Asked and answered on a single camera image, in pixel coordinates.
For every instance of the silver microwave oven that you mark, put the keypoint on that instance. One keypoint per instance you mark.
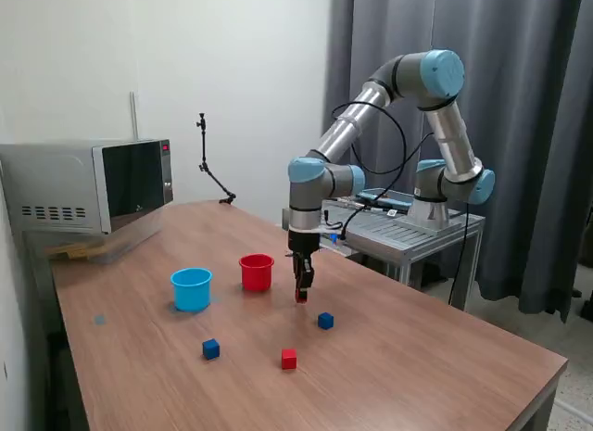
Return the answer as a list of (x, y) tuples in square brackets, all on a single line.
[(55, 181)]

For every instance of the red cube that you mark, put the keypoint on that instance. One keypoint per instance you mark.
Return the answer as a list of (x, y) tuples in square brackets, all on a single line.
[(288, 359), (302, 301)]

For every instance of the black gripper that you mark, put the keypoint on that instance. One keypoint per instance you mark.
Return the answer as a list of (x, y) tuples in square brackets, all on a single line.
[(304, 242)]

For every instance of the black chair base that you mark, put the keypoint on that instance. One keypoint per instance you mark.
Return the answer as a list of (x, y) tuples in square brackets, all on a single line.
[(584, 308)]

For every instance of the white wall pipe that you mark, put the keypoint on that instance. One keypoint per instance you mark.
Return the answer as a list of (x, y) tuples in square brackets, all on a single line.
[(134, 116)]

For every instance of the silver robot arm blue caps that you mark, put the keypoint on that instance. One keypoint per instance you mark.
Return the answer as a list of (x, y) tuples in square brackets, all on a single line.
[(343, 130)]

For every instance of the red plastic cup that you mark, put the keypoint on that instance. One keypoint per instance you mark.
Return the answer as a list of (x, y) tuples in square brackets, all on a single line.
[(256, 278)]

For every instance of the blue plastic bin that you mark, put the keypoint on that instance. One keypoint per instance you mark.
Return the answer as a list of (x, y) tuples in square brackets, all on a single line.
[(190, 294)]

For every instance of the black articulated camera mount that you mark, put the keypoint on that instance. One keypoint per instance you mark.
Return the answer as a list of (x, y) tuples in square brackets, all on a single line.
[(203, 167)]

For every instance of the blue cube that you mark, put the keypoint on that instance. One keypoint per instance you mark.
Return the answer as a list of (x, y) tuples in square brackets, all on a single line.
[(210, 349), (325, 321)]

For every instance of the wooden boards stack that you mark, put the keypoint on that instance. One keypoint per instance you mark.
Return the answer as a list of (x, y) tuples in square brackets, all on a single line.
[(74, 251)]

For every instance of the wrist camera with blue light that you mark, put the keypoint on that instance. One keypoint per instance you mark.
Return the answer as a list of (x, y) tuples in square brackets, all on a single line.
[(334, 237)]

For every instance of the grey curtain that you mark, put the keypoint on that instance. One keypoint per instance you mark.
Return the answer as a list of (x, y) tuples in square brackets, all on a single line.
[(533, 125)]

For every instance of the blue teach pendant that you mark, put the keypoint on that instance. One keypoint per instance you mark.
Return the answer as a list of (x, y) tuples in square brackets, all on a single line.
[(394, 200)]

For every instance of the grey metal robot cart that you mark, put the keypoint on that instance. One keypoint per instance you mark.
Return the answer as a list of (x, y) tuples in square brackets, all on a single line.
[(403, 236)]

